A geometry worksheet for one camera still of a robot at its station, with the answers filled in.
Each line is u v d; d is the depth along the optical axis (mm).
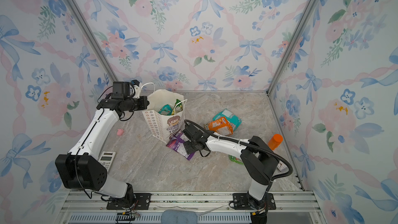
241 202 732
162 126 814
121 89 615
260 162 456
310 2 751
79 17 799
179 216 677
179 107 878
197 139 660
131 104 678
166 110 967
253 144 487
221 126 980
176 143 907
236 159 868
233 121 1008
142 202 735
